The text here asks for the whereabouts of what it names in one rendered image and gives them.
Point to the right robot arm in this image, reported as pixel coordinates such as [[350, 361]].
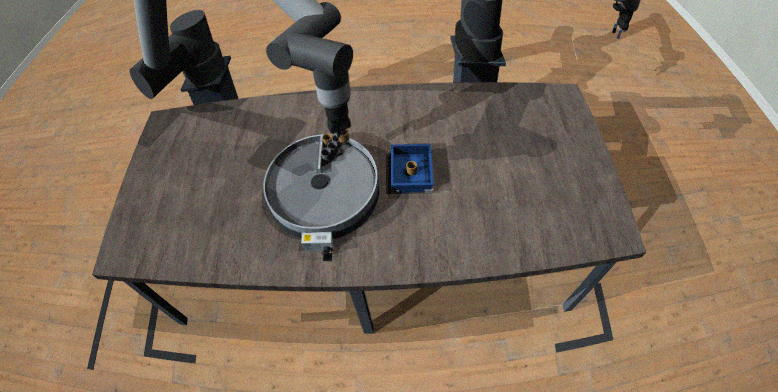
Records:
[[192, 47]]

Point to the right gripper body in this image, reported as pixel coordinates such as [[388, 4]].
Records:
[[338, 119]]

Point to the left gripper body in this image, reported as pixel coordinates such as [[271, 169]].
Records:
[[625, 16]]

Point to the blue open crate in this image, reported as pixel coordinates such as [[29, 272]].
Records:
[[400, 156]]

